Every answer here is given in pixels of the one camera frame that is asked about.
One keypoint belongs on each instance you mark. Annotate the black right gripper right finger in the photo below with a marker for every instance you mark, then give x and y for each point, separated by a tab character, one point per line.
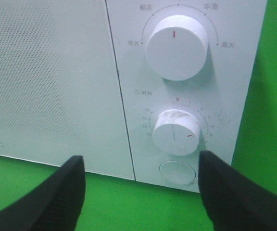
232	201

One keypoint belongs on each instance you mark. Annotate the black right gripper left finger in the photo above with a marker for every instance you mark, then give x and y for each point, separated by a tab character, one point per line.
54	205

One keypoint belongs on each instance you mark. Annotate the round door release button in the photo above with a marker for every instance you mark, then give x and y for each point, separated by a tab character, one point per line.
177	172

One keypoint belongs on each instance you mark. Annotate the white timer knob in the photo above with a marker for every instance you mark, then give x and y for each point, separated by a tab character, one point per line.
176	132

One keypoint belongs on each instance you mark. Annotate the white microwave door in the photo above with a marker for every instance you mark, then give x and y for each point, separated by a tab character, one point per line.
59	89

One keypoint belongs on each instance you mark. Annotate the white microwave oven body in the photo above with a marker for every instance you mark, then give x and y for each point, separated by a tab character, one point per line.
215	96

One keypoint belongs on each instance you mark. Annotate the upper white power knob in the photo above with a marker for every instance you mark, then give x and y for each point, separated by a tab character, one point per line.
177	48

